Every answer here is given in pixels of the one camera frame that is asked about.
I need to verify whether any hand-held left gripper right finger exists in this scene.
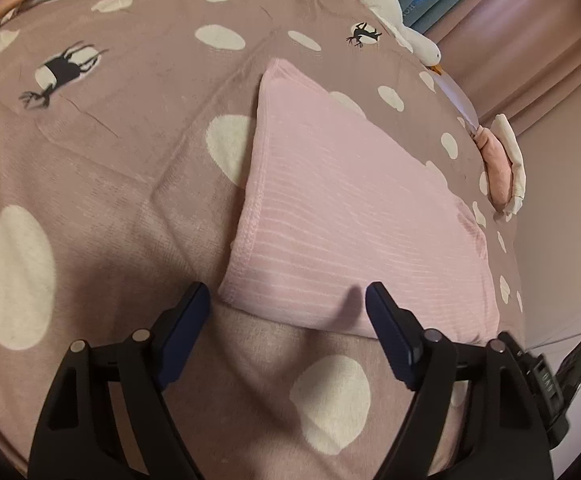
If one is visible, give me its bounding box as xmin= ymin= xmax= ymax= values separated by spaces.
xmin=365 ymin=281 xmax=556 ymax=480

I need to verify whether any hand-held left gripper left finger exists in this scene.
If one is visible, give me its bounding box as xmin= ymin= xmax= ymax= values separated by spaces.
xmin=28 ymin=281 xmax=212 ymax=480

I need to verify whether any pink striped garment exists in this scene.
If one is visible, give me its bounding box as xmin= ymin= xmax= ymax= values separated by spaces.
xmin=218 ymin=57 xmax=502 ymax=343

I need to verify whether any spotted deer print blanket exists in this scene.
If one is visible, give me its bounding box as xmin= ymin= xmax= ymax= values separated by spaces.
xmin=0 ymin=0 xmax=528 ymax=480

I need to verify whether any pink and white cushion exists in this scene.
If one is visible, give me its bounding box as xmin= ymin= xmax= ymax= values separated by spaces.
xmin=490 ymin=112 xmax=526 ymax=221

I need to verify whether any pink curtain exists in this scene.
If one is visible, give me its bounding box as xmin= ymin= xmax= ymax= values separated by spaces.
xmin=423 ymin=0 xmax=581 ymax=136

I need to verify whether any white cable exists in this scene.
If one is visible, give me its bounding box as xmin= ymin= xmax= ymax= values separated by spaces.
xmin=523 ymin=305 xmax=581 ymax=351

